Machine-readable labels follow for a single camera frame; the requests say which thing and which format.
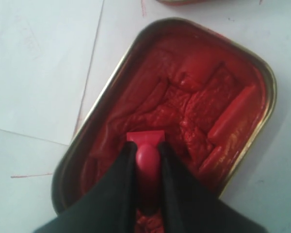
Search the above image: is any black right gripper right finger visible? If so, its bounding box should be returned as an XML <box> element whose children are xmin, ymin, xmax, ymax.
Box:
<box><xmin>157</xmin><ymin>142</ymin><xmax>291</xmax><ymax>233</ymax></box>

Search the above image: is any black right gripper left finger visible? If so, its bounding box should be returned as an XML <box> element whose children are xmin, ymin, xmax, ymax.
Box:
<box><xmin>36</xmin><ymin>142</ymin><xmax>137</xmax><ymax>233</ymax></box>

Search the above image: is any red stamp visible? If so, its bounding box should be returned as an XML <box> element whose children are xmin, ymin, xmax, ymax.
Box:
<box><xmin>127</xmin><ymin>131</ymin><xmax>165</xmax><ymax>216</ymax></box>

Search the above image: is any red ink pad tin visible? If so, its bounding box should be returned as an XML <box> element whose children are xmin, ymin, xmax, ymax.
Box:
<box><xmin>52</xmin><ymin>18</ymin><xmax>276</xmax><ymax>233</ymax></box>

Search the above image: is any white paper sheet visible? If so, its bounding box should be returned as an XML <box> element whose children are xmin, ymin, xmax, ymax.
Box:
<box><xmin>0</xmin><ymin>0</ymin><xmax>103</xmax><ymax>144</ymax></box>

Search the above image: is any gold tin lid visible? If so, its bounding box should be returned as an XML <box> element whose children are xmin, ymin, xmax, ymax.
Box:
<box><xmin>157</xmin><ymin>0</ymin><xmax>208</xmax><ymax>6</ymax></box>

